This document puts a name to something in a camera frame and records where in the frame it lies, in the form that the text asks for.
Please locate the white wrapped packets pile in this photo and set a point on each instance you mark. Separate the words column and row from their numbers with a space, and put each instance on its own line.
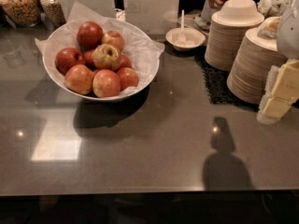
column 275, row 0

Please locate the yellow-green centre apple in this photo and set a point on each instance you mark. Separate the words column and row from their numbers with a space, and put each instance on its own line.
column 107, row 56

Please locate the glass cereal jar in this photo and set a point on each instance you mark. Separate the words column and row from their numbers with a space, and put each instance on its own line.
column 24, row 13
column 54, row 11

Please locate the red-yellow front centre apple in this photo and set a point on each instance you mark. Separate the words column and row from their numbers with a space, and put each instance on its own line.
column 106, row 83

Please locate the small white bowl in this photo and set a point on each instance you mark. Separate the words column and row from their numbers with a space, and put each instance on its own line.
column 186, row 39

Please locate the red-yellow front left apple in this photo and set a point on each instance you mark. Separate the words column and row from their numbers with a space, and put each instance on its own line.
column 79, row 79

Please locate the red-yellow apple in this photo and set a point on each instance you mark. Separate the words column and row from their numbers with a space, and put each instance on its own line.
column 79, row 79
column 106, row 83

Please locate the pale red back apple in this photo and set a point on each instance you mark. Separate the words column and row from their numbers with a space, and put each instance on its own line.
column 113, row 38

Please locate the dark red top apple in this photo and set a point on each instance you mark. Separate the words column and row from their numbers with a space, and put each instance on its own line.
column 89, row 35

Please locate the right glass cereal jar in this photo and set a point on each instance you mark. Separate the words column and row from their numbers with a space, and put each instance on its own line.
column 54, row 11

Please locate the right stack paper bowls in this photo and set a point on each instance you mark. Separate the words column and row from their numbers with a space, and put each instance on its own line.
column 252, row 64

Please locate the left stack paper bowls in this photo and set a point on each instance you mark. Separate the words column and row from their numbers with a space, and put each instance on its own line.
column 227, row 29

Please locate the large white bowl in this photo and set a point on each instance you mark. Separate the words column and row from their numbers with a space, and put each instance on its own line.
column 117, row 73

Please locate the white paper bowl liner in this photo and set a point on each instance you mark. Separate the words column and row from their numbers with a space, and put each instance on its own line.
column 143, row 52

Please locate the red apple behind centre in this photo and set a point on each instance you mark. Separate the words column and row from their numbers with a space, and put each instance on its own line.
column 125, row 61

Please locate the small hidden red apple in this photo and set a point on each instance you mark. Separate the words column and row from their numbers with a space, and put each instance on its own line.
column 88, row 57

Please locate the left glass cereal jar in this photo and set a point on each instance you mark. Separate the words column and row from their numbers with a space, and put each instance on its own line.
column 24, row 13

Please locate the white paper cup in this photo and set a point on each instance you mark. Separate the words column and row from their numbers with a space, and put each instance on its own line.
column 203, row 20

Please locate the stack paper bowls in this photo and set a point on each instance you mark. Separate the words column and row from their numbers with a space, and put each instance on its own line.
column 252, row 64
column 227, row 29

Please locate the red front right apple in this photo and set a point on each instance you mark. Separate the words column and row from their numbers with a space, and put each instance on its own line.
column 128, row 78

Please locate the dark red apple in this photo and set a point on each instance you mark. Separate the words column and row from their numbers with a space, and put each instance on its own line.
column 68, row 57
column 89, row 35

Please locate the dark red left apple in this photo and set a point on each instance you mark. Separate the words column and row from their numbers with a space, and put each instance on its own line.
column 68, row 57

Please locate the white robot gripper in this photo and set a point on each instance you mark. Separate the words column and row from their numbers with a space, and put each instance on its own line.
column 290, row 34

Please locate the black mesh mat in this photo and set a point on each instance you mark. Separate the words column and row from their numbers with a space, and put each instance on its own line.
column 217, row 89

